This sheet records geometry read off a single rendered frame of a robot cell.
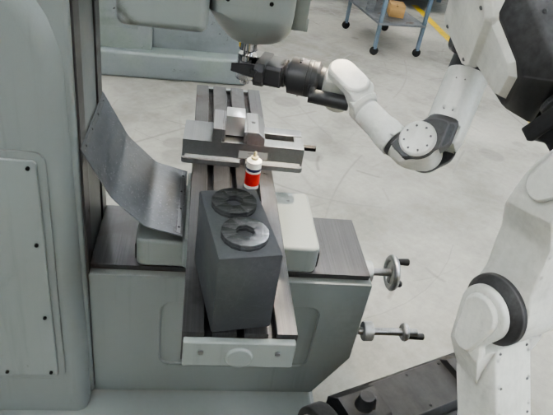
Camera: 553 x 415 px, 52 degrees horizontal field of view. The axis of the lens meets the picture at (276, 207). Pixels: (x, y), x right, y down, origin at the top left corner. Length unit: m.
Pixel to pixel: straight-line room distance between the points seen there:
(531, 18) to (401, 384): 0.95
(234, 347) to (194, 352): 0.08
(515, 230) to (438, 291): 1.73
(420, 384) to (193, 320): 0.68
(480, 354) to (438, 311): 1.53
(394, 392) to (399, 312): 1.14
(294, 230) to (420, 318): 1.19
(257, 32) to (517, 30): 0.56
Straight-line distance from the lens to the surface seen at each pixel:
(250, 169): 1.51
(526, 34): 1.01
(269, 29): 1.30
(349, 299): 1.69
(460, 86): 1.28
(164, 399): 1.91
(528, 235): 1.11
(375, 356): 2.43
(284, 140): 1.70
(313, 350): 1.82
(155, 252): 1.54
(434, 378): 1.62
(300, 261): 1.57
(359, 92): 1.31
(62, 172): 1.38
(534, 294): 1.15
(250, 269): 1.04
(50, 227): 1.45
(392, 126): 1.27
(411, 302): 2.72
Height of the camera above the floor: 1.74
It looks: 34 degrees down
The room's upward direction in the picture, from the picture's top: 10 degrees clockwise
